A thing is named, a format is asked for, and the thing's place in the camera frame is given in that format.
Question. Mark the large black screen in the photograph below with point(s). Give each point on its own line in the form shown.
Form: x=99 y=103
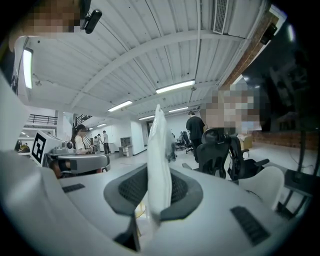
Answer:
x=285 y=75

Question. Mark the black wall speaker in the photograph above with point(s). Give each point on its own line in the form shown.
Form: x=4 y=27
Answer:
x=269 y=32

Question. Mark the white cabinet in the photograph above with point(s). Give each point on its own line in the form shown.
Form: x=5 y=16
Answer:
x=125 y=147

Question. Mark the black head-worn camera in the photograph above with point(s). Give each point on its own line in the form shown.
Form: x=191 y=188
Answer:
x=92 y=20

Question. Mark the long ceiling light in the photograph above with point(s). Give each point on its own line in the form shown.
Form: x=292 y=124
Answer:
x=27 y=67
x=146 y=117
x=175 y=86
x=178 y=109
x=120 y=105

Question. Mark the cardboard box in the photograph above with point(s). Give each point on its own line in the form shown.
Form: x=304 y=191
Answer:
x=247 y=141

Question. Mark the small black office chair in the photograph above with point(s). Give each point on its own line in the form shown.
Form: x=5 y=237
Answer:
x=184 y=141

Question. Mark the black balcony railing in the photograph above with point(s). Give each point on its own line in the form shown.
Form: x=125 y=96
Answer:
x=42 y=119

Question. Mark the black mesh office chair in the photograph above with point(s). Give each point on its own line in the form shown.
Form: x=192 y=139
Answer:
x=215 y=152
x=241 y=160

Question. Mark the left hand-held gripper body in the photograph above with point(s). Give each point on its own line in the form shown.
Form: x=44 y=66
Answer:
x=82 y=162

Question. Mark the black screen stand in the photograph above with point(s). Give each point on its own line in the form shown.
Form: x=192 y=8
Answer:
x=302 y=155

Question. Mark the ceiling air conditioner vent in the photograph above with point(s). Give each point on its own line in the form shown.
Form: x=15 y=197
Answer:
x=220 y=15

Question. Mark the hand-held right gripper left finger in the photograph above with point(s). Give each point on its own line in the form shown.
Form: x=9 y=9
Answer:
x=130 y=187

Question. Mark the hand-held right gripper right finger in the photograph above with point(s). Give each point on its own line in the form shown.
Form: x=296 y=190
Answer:
x=186 y=200

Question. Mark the white chair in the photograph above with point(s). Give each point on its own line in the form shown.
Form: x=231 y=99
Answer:
x=265 y=185

